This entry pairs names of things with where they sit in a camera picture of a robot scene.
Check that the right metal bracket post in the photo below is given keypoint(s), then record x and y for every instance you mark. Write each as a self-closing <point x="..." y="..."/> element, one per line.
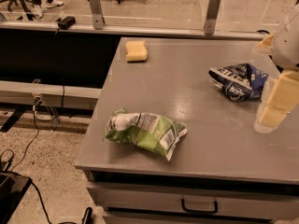
<point x="211" y="16"/>

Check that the blue chip bag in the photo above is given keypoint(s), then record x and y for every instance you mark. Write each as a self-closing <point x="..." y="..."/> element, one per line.
<point x="239" y="82"/>

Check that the green chip bag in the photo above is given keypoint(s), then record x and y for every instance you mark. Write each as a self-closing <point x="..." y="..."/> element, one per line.
<point x="155" y="133"/>

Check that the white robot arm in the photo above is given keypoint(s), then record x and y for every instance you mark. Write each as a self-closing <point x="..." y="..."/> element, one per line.
<point x="285" y="46"/>

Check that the black drawer handle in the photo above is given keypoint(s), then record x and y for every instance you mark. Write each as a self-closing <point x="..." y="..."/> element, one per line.
<point x="199" y="208"/>

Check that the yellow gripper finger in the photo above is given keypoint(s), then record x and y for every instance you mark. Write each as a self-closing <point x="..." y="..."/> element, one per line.
<point x="265" y="46"/>
<point x="280" y="96"/>

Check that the grey metal rail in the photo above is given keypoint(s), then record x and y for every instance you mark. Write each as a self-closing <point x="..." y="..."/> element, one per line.
<point x="24" y="93"/>

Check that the black box on floor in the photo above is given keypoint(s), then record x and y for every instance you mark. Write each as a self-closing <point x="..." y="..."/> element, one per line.
<point x="12" y="189"/>

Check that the grey table drawer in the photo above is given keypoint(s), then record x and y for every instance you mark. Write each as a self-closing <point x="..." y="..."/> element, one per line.
<point x="146" y="200"/>

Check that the left metal bracket post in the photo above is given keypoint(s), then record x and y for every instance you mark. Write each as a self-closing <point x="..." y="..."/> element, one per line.
<point x="97" y="14"/>

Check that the black power adapter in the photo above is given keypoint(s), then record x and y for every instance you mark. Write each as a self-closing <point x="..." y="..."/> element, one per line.
<point x="66" y="22"/>

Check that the yellow sponge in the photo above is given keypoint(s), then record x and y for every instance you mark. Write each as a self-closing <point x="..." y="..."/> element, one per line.
<point x="136" y="51"/>

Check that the metal bracket post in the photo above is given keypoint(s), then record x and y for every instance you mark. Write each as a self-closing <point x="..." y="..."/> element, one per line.
<point x="211" y="16"/>
<point x="97" y="14"/>

